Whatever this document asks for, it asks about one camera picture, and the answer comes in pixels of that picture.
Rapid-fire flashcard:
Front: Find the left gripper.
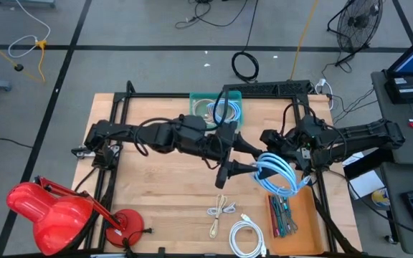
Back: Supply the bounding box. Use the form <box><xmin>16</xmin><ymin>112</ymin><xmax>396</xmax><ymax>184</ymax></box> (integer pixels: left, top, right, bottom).
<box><xmin>206</xmin><ymin>120</ymin><xmax>264</xmax><ymax>190</ymax></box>

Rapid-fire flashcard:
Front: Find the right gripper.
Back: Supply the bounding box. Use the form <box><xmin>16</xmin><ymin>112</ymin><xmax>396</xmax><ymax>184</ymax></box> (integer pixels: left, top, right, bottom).
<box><xmin>256</xmin><ymin>123</ymin><xmax>313</xmax><ymax>181</ymax></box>

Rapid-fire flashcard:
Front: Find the light blue cable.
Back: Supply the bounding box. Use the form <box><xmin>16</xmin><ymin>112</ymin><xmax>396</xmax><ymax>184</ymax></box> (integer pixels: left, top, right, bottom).
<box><xmin>252</xmin><ymin>152</ymin><xmax>312</xmax><ymax>199</ymax></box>
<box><xmin>206</xmin><ymin>99</ymin><xmax>242</xmax><ymax>125</ymax></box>

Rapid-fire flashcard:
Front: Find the translucent green plastic bin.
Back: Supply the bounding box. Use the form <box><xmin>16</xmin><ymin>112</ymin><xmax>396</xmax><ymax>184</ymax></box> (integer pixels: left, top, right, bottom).
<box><xmin>188</xmin><ymin>90</ymin><xmax>244</xmax><ymax>130</ymax></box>

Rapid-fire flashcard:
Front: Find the grey braided short cable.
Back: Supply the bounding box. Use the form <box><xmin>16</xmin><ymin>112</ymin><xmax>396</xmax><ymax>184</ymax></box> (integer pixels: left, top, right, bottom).
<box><xmin>280</xmin><ymin>196</ymin><xmax>295</xmax><ymax>236</ymax></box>

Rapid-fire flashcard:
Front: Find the maroon short cable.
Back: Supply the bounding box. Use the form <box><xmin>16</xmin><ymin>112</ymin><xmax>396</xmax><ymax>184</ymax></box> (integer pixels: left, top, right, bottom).
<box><xmin>269</xmin><ymin>195</ymin><xmax>281</xmax><ymax>238</ymax></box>

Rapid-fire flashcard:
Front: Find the dark teal short cable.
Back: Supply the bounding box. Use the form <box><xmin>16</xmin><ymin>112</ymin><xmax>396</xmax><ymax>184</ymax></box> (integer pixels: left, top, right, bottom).
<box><xmin>272</xmin><ymin>195</ymin><xmax>287</xmax><ymax>238</ymax></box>

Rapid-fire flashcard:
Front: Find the white short cable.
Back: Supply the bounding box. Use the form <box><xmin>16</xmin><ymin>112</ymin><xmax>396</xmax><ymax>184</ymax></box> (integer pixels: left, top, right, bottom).
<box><xmin>206</xmin><ymin>200</ymin><xmax>237</xmax><ymax>218</ymax></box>

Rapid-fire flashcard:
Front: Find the beige cable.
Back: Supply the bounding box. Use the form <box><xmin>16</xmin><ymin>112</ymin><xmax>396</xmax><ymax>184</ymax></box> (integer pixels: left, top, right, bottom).
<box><xmin>194</xmin><ymin>99</ymin><xmax>214</xmax><ymax>125</ymax></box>

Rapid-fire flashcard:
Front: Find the cream short cable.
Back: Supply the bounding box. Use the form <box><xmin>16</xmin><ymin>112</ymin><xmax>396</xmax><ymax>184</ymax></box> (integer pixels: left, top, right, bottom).
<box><xmin>209</xmin><ymin>194</ymin><xmax>229</xmax><ymax>239</ymax></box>

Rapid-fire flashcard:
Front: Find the translucent orange plastic bin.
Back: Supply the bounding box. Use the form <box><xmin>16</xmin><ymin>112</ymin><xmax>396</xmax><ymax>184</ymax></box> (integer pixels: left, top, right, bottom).
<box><xmin>266</xmin><ymin>185</ymin><xmax>325</xmax><ymax>256</ymax></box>

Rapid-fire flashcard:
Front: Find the black perforated power strip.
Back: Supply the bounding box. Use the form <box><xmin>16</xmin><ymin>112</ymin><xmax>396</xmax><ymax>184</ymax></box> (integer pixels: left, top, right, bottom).
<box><xmin>222</xmin><ymin>80</ymin><xmax>312</xmax><ymax>97</ymax></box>

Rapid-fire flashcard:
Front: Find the white paper sheet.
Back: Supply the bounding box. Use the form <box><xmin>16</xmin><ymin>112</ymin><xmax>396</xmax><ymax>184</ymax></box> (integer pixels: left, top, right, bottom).
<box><xmin>342</xmin><ymin>152</ymin><xmax>365</xmax><ymax>166</ymax></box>

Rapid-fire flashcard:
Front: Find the white paper box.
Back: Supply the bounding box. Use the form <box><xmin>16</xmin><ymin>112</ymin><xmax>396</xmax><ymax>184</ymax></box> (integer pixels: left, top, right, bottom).
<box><xmin>348</xmin><ymin>170</ymin><xmax>386</xmax><ymax>200</ymax></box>

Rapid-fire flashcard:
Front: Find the white power adapter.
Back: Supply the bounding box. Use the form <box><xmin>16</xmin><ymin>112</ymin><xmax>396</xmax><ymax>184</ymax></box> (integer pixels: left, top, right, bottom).
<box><xmin>314</xmin><ymin>77</ymin><xmax>336</xmax><ymax>110</ymax></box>

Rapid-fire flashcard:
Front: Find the yellow blue round roll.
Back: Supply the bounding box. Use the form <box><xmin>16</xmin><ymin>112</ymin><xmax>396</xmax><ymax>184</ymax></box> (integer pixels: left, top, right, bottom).
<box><xmin>371</xmin><ymin>188</ymin><xmax>391</xmax><ymax>209</ymax></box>

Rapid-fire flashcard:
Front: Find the black mini computer box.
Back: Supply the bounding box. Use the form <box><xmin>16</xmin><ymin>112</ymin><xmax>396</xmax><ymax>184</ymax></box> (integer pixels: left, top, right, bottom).
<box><xmin>384</xmin><ymin>75</ymin><xmax>413</xmax><ymax>105</ymax></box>

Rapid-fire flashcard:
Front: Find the black floor fan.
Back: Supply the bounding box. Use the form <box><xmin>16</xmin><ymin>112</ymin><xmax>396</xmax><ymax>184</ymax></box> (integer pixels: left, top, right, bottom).
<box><xmin>327</xmin><ymin>0</ymin><xmax>385</xmax><ymax>67</ymax></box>

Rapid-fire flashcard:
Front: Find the red desk lamp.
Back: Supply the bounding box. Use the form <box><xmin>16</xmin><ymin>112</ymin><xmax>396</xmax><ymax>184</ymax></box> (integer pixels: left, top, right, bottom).
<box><xmin>6</xmin><ymin>175</ymin><xmax>146</xmax><ymax>256</ymax></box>

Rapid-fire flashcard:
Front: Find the black coiled floor cable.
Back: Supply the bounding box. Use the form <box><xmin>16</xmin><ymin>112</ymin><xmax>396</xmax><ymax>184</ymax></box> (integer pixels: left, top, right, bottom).
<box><xmin>231</xmin><ymin>0</ymin><xmax>260</xmax><ymax>82</ymax></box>

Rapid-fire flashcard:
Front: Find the black aluminium table frame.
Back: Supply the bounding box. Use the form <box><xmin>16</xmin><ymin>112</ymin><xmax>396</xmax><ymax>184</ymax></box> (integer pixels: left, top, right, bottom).
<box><xmin>84</xmin><ymin>80</ymin><xmax>364</xmax><ymax>258</ymax></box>

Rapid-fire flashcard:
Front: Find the black lamp power cord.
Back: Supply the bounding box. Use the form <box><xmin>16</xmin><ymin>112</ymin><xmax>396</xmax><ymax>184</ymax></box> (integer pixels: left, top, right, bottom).
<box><xmin>120</xmin><ymin>227</ymin><xmax>156</xmax><ymax>258</ymax></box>

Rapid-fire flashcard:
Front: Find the yellow hanging cord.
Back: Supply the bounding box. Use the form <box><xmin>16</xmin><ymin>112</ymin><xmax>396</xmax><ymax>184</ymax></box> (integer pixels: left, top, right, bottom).
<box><xmin>290</xmin><ymin>0</ymin><xmax>321</xmax><ymax>82</ymax></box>

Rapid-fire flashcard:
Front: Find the black floor cable tangle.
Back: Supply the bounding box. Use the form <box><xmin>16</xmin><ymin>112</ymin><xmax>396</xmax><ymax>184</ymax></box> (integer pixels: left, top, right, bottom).
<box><xmin>175</xmin><ymin>0</ymin><xmax>250</xmax><ymax>29</ymax></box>

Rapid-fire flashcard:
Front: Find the white floor cable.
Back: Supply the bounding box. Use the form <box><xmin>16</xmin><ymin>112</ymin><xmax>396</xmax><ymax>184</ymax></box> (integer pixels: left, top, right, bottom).
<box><xmin>8</xmin><ymin>0</ymin><xmax>52</xmax><ymax>59</ymax></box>

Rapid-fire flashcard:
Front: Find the yellow floor cable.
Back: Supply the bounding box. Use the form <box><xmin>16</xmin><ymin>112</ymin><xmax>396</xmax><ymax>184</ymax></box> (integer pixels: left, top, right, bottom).
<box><xmin>0</xmin><ymin>30</ymin><xmax>48</xmax><ymax>84</ymax></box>

